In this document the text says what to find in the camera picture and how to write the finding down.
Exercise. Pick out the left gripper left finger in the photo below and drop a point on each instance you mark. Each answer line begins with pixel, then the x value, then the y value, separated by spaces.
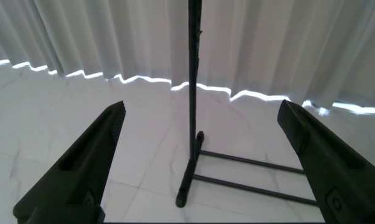
pixel 81 174

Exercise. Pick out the black clothes rack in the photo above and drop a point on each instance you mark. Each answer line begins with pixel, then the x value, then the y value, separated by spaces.
pixel 193 62

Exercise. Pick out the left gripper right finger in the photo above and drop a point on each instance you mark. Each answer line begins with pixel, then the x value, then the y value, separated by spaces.
pixel 336 174

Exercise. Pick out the white curtain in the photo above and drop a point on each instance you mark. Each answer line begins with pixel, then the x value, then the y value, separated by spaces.
pixel 81 31

